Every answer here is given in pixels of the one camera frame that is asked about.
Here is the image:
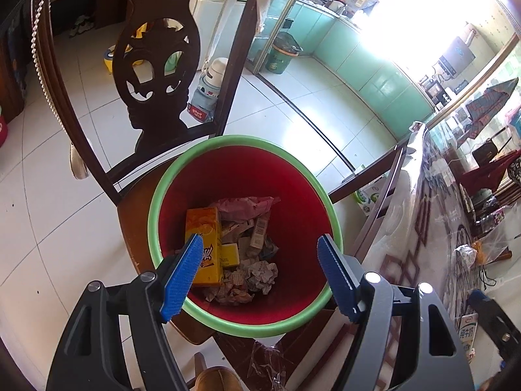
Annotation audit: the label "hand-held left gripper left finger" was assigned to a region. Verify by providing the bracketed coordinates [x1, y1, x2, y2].
[45, 234, 204, 391]

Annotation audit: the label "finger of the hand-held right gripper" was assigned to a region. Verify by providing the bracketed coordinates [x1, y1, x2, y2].
[467, 288, 521, 379]

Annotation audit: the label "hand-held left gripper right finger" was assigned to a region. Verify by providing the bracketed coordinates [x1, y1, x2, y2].
[317, 234, 475, 391]

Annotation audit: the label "yellow carton box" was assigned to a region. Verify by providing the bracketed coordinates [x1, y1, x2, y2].
[185, 207, 225, 286]

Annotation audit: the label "red bin with green rim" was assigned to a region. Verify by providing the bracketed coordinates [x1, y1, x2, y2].
[147, 134, 343, 338]

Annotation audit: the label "green trash can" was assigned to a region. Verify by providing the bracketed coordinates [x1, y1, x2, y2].
[264, 32, 304, 75]

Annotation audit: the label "white milk carton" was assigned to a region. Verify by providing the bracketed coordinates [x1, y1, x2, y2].
[454, 313, 477, 365]

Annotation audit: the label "small yellow box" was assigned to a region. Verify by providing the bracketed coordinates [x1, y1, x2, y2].
[220, 242, 241, 268]

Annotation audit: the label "crumpled white paper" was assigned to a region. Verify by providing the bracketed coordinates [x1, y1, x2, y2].
[240, 258, 279, 294]

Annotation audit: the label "green and white carton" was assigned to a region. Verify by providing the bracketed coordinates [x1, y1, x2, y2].
[356, 177, 387, 216]

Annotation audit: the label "small brown packet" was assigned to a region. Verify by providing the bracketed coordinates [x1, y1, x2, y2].
[248, 216, 271, 249]

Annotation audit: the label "pink plastic bag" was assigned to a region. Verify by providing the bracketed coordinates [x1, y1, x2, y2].
[209, 195, 281, 223]

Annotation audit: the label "table with patterned cloth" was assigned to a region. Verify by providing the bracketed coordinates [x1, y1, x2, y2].
[362, 122, 521, 391]

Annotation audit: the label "plain wooden chair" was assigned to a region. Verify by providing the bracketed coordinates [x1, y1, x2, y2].
[329, 144, 412, 261]

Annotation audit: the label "tan shoe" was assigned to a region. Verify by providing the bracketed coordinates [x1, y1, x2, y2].
[194, 364, 241, 391]

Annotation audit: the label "clear plastic wrapper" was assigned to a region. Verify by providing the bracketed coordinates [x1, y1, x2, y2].
[248, 336, 302, 391]

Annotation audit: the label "dark red cloth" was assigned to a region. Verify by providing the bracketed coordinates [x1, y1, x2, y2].
[460, 159, 517, 196]

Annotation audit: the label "carved wooden chair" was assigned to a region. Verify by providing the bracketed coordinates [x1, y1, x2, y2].
[30, 0, 269, 345]

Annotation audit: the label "bottle in blue sleeve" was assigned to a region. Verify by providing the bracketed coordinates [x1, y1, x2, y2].
[187, 57, 229, 123]

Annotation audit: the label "teal kitchen cabinets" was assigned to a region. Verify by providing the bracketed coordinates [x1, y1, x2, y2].
[244, 0, 438, 139]

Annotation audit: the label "plaid cloth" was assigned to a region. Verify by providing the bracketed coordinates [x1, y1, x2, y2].
[466, 79, 514, 139]

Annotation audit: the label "yellow plastic toy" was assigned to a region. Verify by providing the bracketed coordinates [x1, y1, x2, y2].
[103, 45, 133, 75]

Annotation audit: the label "white refrigerator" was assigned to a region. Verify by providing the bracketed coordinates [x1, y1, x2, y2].
[189, 0, 255, 74]

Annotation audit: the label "white sneaker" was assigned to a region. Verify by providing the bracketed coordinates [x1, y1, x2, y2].
[68, 14, 96, 37]

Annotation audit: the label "grey wall appliance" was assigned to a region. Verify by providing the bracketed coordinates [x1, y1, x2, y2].
[442, 36, 477, 76]

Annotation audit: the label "white beaded cord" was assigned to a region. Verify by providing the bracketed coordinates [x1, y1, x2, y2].
[30, 0, 74, 147]

